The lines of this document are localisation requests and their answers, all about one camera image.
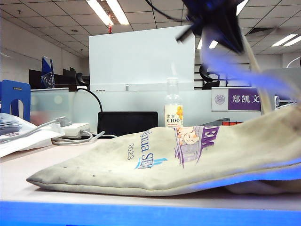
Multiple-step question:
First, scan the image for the grey stapler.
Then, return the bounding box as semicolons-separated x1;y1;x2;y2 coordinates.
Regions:
199;117;230;127

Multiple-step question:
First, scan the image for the white red-printed plastic bag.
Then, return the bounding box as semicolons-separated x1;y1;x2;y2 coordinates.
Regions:
0;113;65;158

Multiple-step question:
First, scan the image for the white board panel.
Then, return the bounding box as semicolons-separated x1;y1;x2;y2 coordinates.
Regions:
88;25;196;92

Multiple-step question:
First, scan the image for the stapled paper stack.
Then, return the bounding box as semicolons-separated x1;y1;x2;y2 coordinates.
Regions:
0;113;23;137

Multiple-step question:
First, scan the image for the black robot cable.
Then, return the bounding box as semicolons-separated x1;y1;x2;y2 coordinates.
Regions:
144;0;189;21

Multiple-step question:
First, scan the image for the black wall shelf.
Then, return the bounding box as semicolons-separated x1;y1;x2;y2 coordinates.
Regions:
194;62;252;89

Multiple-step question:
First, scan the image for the blue metal bookend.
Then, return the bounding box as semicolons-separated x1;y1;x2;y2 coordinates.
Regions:
0;79;31;122

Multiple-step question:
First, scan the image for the cream printed canvas bag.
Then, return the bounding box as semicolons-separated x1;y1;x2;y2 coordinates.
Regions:
26;32;301;197

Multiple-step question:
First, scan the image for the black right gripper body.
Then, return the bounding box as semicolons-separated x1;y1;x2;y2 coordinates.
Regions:
175;0;243;43

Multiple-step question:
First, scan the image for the dark desk partition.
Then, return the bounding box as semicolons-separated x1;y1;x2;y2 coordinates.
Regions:
28;67;90;91

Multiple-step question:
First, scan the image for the black rectangular box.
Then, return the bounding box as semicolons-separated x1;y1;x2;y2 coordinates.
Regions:
97;111;158;137

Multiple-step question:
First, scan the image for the purple white name plate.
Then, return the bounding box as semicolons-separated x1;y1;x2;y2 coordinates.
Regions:
211;87;262;112

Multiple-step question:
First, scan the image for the black office chair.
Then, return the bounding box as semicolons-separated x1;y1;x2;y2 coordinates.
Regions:
199;65;221;90

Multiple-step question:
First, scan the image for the black curved cable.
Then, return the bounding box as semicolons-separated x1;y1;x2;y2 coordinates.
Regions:
77;88;103;113

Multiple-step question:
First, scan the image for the clear C100 drink bottle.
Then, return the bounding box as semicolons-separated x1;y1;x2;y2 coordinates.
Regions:
164;77;184;128

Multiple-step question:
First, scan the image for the grey cable with plug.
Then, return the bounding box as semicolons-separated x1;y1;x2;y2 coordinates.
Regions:
0;116;72;142

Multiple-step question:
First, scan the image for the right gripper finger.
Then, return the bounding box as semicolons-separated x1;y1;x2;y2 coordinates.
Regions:
221;14;245;53
202;20;240;53

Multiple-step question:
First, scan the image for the blue glass trophy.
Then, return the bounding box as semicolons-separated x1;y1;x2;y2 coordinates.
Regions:
41;56;55;89

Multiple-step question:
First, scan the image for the white power strip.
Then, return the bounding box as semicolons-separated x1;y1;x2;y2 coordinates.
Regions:
61;122;91;137

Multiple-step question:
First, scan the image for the frosted glass desk partition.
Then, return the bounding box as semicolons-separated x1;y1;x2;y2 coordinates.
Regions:
30;87;261;132

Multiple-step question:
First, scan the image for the white power strip cable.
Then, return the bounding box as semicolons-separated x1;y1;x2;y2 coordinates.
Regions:
51;130;117;145

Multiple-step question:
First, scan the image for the ceiling light panel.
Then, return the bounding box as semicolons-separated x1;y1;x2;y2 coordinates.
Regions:
271;34;301;47
86;0;130;26
236;0;249;16
197;37;219;50

